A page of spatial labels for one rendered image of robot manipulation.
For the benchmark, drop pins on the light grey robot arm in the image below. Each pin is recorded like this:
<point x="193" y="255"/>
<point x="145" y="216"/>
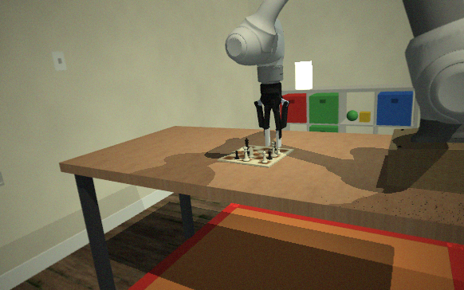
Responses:
<point x="435" y="60"/>

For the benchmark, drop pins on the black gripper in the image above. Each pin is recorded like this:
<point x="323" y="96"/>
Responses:
<point x="271" y="98"/>

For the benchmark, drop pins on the chessboard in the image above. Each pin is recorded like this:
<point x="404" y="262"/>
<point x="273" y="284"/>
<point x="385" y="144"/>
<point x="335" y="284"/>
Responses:
<point x="258" y="156"/>

